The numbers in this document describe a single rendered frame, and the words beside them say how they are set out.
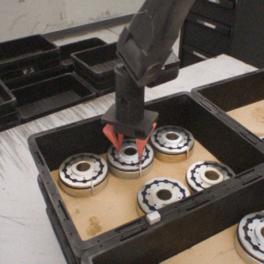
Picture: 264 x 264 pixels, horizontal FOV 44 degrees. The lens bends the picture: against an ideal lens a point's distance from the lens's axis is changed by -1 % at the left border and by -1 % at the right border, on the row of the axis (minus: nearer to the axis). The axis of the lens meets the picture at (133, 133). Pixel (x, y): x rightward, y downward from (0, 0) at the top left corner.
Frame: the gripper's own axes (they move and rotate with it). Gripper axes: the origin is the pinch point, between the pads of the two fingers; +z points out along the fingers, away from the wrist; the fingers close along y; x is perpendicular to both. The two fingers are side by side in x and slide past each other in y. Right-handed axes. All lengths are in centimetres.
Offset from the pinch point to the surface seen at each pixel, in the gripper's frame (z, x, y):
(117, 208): 4.0, 12.9, -2.8
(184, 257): 3.9, 18.0, -17.8
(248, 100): 2.6, -35.8, -21.3
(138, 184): 4.0, 5.4, -4.2
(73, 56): 28, -90, 72
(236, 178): -6.1, 6.3, -22.7
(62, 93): 50, -84, 79
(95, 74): 29, -77, 52
